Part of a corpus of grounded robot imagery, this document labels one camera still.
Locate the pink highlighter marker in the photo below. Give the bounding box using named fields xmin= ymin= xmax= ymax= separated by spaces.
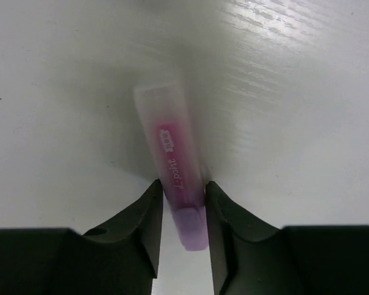
xmin=133 ymin=82 xmax=208 ymax=251

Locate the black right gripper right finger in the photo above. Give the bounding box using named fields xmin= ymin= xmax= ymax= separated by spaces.
xmin=206 ymin=182 xmax=369 ymax=294

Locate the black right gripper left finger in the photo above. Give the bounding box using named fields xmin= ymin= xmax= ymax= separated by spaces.
xmin=0 ymin=181 xmax=163 ymax=294

